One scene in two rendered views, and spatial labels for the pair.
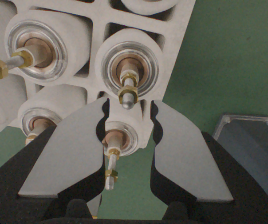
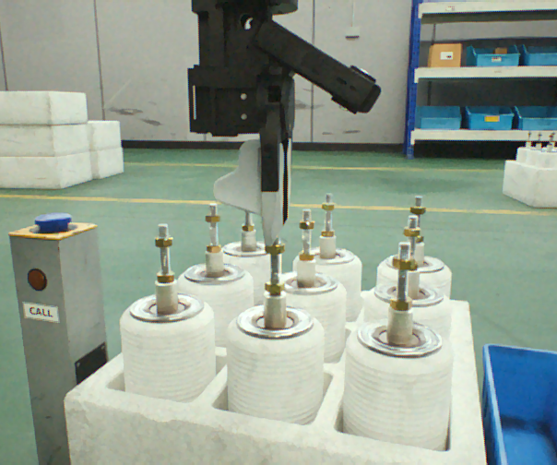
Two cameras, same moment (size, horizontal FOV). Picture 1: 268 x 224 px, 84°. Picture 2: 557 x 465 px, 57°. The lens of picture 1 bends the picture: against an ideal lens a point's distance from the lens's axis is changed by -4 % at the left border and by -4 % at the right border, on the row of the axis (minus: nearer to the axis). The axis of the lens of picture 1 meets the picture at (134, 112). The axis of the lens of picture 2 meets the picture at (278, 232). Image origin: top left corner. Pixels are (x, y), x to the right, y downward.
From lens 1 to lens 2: 46 cm
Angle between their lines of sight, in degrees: 76
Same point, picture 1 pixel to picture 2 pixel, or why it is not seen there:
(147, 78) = (263, 329)
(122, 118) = (203, 316)
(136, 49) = (303, 325)
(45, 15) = (341, 293)
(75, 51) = (303, 303)
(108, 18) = (337, 375)
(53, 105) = (242, 284)
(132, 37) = (317, 327)
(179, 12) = (349, 437)
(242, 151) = not seen: outside the picture
